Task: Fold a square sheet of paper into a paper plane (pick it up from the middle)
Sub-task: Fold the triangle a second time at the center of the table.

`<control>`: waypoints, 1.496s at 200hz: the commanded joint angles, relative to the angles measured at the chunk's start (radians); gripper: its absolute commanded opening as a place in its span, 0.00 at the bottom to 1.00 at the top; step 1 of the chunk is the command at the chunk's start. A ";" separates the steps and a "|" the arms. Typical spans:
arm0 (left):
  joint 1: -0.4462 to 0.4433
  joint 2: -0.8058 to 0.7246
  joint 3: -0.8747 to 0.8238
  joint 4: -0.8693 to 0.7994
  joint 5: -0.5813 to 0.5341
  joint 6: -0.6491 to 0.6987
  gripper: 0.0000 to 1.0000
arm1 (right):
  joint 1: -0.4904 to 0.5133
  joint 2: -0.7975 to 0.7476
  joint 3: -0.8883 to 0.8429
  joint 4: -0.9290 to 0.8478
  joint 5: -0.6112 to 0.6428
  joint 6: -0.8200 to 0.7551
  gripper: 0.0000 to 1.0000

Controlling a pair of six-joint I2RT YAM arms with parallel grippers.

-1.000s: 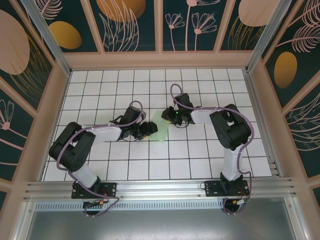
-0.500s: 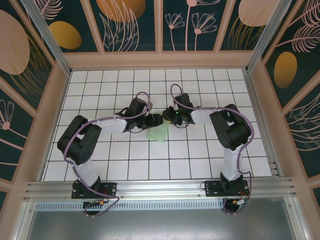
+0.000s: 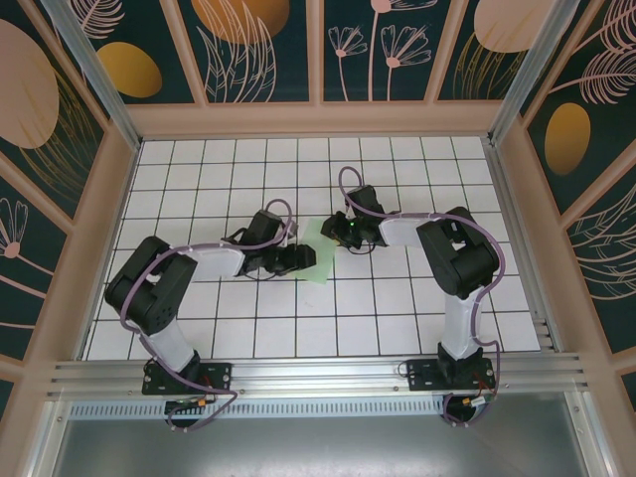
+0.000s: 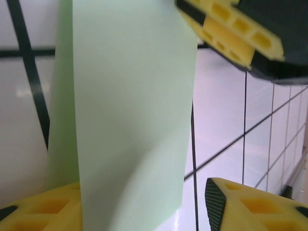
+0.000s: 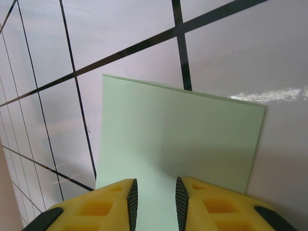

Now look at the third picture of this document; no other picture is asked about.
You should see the aluminium side rail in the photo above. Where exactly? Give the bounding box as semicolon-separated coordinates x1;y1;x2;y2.
484;138;565;354

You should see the long aluminium mounting rail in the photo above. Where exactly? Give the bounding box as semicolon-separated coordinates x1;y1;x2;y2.
47;351;595;398

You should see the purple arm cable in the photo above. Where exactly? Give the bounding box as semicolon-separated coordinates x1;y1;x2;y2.
338;166;508;428
120;198;299;432

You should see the grey metal sheet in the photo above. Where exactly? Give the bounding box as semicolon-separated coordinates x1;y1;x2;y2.
42;392;605;477

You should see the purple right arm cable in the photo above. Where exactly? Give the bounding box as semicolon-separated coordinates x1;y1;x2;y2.
338;166;508;428

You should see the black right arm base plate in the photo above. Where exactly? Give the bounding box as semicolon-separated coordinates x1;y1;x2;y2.
405;358;497;392

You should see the slotted grey cable duct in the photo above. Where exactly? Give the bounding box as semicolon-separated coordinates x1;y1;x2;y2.
69;400;448;419

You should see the aluminium frame post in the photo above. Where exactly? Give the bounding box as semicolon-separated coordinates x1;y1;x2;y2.
487;0;580;145
39;0;143;150

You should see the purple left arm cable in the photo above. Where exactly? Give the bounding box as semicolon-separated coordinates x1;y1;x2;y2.
120;198;299;432

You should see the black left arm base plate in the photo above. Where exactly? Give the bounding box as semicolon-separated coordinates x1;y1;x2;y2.
142;361;235;397

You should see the light green cloth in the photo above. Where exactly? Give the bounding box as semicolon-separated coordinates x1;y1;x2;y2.
293;217;338;285

